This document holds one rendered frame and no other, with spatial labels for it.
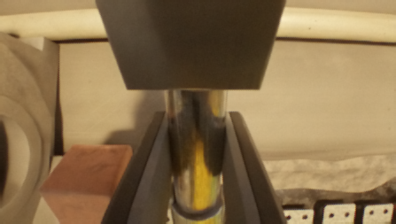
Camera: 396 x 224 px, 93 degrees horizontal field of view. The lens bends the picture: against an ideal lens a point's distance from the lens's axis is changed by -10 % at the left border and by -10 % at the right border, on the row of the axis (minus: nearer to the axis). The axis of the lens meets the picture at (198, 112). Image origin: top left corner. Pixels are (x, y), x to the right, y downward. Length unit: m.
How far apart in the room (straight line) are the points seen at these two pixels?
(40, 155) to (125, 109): 0.11
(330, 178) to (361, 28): 0.20
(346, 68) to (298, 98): 0.08
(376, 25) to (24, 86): 0.39
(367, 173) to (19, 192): 0.43
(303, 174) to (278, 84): 0.13
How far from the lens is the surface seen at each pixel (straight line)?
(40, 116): 0.27
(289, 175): 0.32
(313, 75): 0.30
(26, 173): 0.26
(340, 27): 0.29
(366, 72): 0.34
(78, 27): 0.28
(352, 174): 0.37
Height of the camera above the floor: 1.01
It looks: 84 degrees down
